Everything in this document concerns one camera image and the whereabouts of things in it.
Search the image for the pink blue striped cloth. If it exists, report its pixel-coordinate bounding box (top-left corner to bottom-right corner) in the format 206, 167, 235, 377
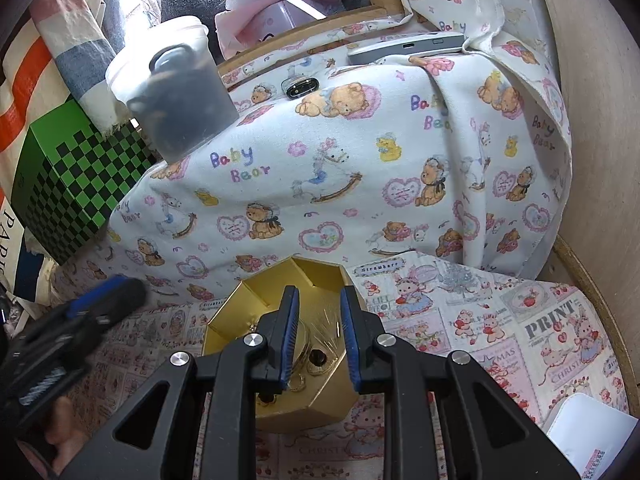
30, 0, 136, 136

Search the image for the bear printed white cloth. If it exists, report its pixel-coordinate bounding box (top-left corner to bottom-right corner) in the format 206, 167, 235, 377
50, 0, 573, 311

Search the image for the orange black striped bag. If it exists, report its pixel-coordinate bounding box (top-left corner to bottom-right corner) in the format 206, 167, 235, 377
0, 30, 76, 311

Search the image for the curved wooden board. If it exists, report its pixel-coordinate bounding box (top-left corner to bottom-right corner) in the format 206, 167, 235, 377
530, 0, 640, 401

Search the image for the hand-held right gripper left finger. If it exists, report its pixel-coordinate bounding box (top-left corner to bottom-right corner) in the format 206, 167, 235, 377
65, 285, 301, 480

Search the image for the translucent plastic container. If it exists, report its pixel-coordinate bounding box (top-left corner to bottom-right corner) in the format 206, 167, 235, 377
105, 15, 240, 165

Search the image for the colourful printed lighter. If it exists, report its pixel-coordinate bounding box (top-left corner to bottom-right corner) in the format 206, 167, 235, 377
281, 76, 322, 100

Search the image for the silver flat power bank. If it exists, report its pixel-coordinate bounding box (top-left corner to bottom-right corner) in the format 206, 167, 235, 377
346, 31, 466, 66

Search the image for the clear glass bangle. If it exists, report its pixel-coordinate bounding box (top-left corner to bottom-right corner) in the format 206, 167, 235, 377
295, 317, 347, 377

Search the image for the person's left hand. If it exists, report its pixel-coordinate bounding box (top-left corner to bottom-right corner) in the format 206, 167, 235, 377
45, 395, 101, 476

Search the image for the green black checkered box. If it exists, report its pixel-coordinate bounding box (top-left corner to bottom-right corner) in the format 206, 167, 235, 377
10, 97, 158, 266

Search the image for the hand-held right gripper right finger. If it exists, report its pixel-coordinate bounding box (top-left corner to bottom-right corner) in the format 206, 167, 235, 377
340, 285, 576, 480

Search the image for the gold hexagonal box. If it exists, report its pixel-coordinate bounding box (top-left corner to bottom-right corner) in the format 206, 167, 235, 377
201, 255, 368, 433

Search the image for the pink patchwork printed cloth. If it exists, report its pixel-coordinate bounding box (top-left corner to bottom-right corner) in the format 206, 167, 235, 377
50, 250, 631, 480

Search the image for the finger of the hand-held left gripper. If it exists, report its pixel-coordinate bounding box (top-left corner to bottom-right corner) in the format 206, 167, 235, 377
67, 275, 148, 322

